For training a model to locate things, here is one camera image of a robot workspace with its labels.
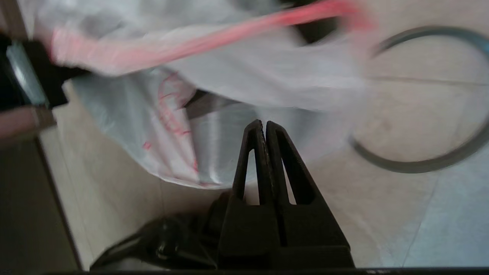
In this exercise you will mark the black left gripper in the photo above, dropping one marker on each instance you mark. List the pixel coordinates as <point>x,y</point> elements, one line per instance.
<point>57,88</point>

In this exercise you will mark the fresh white red plastic bag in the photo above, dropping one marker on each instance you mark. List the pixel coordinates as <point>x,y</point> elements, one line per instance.
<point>248,68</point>

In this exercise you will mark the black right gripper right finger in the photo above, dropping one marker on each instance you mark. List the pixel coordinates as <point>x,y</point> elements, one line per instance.
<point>305,225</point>

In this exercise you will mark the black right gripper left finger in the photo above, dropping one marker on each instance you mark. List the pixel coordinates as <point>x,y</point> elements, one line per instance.
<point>248,229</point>

